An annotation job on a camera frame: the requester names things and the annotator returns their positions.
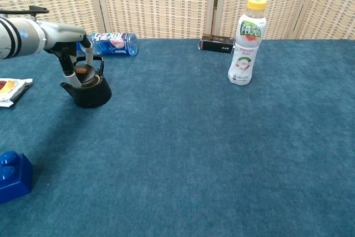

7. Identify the blue toy building block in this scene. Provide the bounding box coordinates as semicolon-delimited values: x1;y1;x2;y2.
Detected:
0;150;33;204

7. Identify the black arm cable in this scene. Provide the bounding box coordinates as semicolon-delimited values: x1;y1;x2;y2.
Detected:
0;6;50;16

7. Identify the small black lid orange knob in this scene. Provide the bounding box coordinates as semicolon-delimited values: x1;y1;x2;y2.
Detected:
73;64;98;84

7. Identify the white snack packet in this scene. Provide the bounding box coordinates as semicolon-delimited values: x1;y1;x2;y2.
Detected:
0;78;33;108

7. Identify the blue cap water bottle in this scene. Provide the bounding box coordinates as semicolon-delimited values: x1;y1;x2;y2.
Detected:
76;32;138;57

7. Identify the yellow cap drink bottle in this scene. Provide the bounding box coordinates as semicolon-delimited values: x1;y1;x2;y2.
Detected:
227;0;267;87

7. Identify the woven bamboo folding screen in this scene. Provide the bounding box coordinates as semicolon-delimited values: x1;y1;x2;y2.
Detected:
0;0;355;41

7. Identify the blue table cloth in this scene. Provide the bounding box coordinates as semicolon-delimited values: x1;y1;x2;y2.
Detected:
0;36;355;237

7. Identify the small black carton box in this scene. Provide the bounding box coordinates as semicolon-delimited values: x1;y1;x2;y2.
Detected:
198;34;236;54

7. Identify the black cast iron teapot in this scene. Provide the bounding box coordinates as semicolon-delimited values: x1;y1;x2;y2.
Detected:
59;56;113;109

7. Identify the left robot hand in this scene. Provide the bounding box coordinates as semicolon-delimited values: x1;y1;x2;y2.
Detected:
41;21;94;88

